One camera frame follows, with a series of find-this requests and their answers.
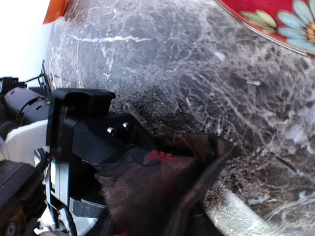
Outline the white orange bowl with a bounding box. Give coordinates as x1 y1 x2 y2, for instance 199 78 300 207
43 0 69 24

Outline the red floral saucer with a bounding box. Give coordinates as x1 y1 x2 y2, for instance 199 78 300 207
218 0 315 56

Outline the brown red floral tie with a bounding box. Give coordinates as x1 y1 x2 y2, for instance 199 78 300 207
94 132 234 236

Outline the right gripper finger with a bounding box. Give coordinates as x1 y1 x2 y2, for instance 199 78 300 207
98 145 234 236

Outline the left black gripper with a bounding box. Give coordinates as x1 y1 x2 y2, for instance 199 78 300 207
46 88 157 216

